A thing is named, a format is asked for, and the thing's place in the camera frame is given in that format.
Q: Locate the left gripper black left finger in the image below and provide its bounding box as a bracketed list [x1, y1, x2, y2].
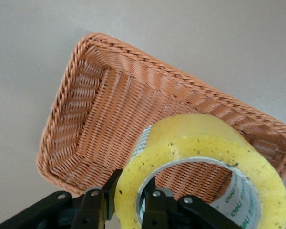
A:
[72, 168, 123, 229]

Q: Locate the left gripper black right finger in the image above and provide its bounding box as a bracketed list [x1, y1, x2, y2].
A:
[143, 177, 179, 229]

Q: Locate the yellow clear tape roll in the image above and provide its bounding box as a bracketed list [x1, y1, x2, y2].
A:
[114, 114, 286, 229]

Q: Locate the brown wicker basket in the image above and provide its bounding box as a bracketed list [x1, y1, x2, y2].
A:
[34, 32, 286, 206]

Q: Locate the brown table cover sheet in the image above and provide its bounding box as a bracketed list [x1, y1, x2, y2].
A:
[0, 0, 286, 229]

